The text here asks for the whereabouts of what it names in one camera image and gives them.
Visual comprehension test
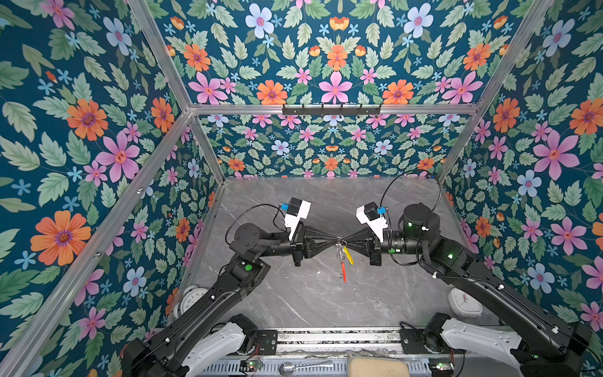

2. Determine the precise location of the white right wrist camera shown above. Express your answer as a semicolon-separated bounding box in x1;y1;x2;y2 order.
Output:
356;202;389;242

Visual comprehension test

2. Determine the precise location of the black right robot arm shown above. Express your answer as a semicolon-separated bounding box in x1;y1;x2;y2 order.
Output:
342;203;592;376

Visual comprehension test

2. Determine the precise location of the round white alarm clock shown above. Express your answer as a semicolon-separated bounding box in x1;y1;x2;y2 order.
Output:
173;285;208;319

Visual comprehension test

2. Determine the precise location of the large keyring with red grip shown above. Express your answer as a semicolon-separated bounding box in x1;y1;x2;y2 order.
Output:
335;240;347;284

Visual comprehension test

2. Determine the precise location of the black hook rail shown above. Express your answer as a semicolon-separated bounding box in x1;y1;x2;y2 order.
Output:
281;104;382;117

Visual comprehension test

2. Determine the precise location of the metal spoon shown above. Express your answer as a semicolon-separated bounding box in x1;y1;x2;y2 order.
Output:
279;361;334;376

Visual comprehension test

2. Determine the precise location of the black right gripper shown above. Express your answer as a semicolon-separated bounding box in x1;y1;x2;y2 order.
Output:
341;226;428;267

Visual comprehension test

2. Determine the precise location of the black right camera cable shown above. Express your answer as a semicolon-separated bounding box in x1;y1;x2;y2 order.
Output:
378;173;444;220

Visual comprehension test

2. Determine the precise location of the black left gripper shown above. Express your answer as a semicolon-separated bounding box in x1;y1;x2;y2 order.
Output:
257;220;339;269

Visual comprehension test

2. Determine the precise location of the aluminium frame post back right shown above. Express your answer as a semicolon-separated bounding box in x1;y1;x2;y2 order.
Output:
436;0;554;186

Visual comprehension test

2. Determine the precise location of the white square clock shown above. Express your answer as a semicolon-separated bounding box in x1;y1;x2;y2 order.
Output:
448;288;483;318

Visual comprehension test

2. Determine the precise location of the aluminium left diagonal bar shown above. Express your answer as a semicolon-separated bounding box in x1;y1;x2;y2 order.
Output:
1;110;193;376

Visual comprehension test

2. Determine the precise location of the aluminium frame post back left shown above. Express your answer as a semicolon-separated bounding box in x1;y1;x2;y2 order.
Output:
129;1;225;187

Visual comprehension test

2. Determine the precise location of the beige foam pad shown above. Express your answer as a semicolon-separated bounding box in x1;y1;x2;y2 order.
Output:
348;358;411;377

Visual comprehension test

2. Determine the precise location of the black left camera cable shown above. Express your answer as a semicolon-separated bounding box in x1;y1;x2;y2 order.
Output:
225;203;288;246

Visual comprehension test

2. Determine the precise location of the black camera cable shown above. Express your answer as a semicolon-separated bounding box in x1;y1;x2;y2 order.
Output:
378;173;444;220
225;203;288;246

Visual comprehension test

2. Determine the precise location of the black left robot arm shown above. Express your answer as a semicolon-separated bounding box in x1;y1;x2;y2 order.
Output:
122;223;337;376

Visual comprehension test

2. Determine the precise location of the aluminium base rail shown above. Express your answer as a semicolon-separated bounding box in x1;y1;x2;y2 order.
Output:
155;326;472;361

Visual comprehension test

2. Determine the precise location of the aluminium horizontal back bar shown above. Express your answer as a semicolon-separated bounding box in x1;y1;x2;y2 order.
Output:
189;104;478;116

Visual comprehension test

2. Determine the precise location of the aluminium frame post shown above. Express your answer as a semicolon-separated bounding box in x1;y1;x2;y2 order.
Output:
129;1;225;187
436;0;554;186

